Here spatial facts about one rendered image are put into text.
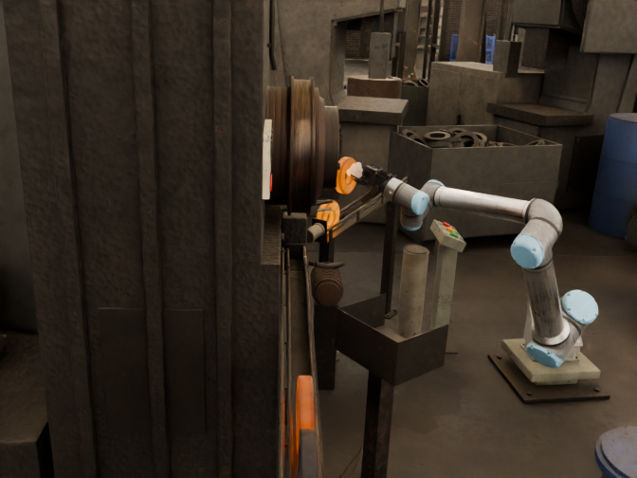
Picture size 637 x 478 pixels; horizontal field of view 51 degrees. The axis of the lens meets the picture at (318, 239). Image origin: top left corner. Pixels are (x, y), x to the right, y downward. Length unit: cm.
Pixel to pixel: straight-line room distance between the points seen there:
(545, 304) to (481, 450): 61
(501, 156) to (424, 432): 239
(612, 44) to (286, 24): 242
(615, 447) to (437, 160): 267
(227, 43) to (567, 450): 197
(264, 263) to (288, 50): 323
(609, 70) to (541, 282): 367
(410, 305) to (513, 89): 336
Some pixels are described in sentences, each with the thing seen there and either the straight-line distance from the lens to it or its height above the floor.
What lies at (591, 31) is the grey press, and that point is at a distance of 543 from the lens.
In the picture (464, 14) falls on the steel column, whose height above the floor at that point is 155.
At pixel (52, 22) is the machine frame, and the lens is 183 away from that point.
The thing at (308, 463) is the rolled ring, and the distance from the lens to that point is 140.
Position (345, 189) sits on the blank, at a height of 86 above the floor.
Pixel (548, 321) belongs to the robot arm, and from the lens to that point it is 273.
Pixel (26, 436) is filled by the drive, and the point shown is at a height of 25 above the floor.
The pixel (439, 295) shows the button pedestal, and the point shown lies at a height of 29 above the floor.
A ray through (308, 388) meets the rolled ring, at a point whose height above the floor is 75.
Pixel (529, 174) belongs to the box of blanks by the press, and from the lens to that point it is 481.
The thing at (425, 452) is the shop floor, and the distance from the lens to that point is 266.
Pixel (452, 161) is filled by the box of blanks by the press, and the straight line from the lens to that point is 446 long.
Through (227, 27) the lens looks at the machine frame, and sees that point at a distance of 175.
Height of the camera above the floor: 157
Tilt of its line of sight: 19 degrees down
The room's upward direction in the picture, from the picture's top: 2 degrees clockwise
